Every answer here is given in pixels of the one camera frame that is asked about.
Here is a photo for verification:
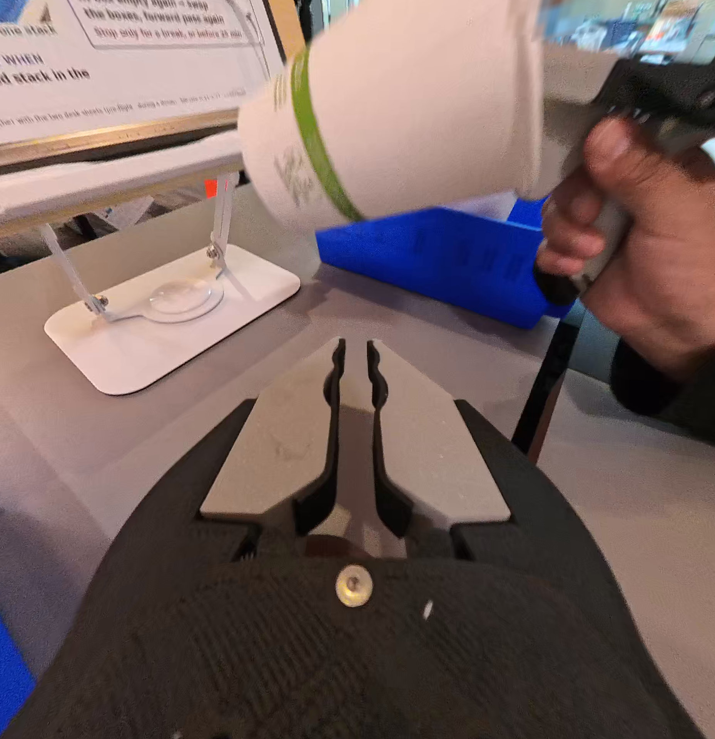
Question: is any printed leaflet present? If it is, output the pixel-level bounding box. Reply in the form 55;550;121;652
100;196;156;237

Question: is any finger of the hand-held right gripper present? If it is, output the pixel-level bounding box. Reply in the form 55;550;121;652
532;105;593;198
542;48;619;106

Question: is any white and wood document stand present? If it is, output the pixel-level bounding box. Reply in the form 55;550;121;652
0;0;303;396

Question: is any person's right forearm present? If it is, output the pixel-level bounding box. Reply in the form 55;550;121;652
610;341;715;448

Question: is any person's right hand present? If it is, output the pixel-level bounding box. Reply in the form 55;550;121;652
535;117;715;382

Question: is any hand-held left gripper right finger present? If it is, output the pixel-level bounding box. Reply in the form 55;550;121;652
367;339;512;539

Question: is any blue plastic bin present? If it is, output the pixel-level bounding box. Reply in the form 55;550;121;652
315;196;575;330
0;595;36;739

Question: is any printed instruction sheet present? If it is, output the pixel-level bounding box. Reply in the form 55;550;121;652
0;0;283;145

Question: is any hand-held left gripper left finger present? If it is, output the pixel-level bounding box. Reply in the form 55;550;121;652
199;338;347;537

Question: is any white green-banded paper cup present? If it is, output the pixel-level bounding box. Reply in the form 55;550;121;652
237;0;546;232

